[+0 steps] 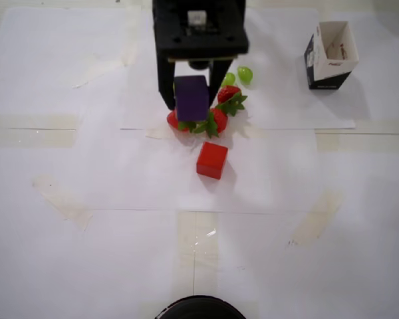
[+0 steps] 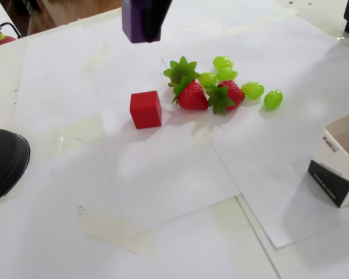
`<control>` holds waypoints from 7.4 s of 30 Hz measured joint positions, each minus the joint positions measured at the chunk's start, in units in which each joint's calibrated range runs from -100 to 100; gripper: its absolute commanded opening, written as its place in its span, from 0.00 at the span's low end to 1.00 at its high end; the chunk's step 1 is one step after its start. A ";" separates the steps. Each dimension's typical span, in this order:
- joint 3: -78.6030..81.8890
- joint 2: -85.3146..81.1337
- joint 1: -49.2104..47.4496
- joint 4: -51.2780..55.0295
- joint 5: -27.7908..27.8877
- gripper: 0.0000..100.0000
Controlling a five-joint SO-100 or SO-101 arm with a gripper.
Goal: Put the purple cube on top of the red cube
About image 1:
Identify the open white black cardboard box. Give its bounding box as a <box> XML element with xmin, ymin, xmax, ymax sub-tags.
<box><xmin>303</xmin><ymin>21</ymin><xmax>359</xmax><ymax>90</ymax></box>

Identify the purple cube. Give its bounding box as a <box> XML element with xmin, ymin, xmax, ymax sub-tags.
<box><xmin>173</xmin><ymin>74</ymin><xmax>209</xmax><ymax>122</ymax></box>

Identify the red cube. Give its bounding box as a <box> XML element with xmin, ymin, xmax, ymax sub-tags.
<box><xmin>196</xmin><ymin>141</ymin><xmax>229</xmax><ymax>180</ymax></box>

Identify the black round domed object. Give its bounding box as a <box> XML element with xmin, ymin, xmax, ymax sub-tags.
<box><xmin>154</xmin><ymin>294</ymin><xmax>247</xmax><ymax>319</ymax></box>

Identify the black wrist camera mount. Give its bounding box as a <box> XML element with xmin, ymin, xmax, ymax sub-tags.
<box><xmin>152</xmin><ymin>0</ymin><xmax>250</xmax><ymax>71</ymax></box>

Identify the plastic strawberry with green leaves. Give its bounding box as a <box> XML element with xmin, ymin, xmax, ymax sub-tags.
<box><xmin>191</xmin><ymin>106</ymin><xmax>229</xmax><ymax>139</ymax></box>
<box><xmin>217</xmin><ymin>84</ymin><xmax>249</xmax><ymax>117</ymax></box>
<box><xmin>166</xmin><ymin>109</ymin><xmax>192</xmax><ymax>133</ymax></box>

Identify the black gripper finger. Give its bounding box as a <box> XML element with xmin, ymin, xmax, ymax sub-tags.
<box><xmin>207</xmin><ymin>56</ymin><xmax>236</xmax><ymax>107</ymax></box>
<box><xmin>156</xmin><ymin>54</ymin><xmax>177</xmax><ymax>111</ymax></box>

